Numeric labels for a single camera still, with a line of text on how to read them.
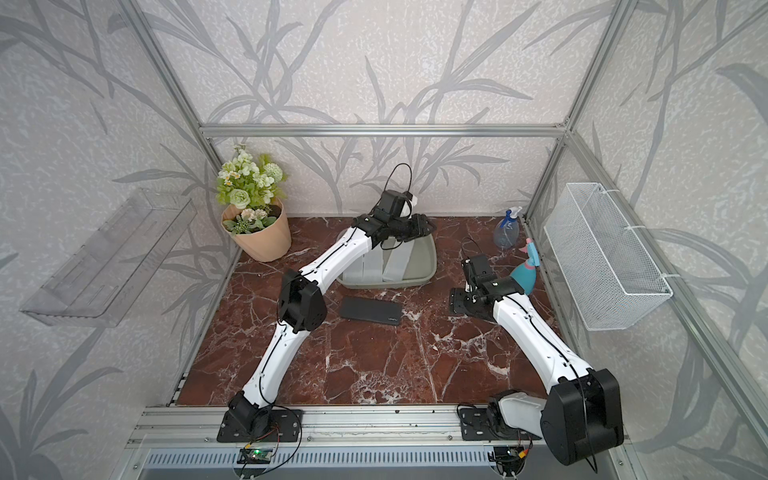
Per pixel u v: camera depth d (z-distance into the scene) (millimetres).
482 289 588
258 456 707
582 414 388
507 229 1054
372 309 958
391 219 776
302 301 608
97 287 642
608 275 598
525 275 893
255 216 935
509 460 706
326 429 743
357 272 694
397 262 1048
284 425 735
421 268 1038
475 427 733
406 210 802
